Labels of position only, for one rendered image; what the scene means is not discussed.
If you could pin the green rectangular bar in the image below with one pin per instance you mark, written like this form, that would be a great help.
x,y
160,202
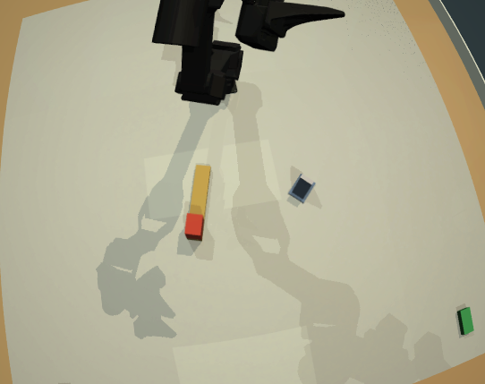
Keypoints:
x,y
465,321

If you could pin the yellow bar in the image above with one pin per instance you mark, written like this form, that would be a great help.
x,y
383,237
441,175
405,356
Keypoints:
x,y
196,218

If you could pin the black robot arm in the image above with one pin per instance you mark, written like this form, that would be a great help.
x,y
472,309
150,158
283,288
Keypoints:
x,y
209,70

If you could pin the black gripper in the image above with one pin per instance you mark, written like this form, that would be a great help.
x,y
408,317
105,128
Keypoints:
x,y
261,24

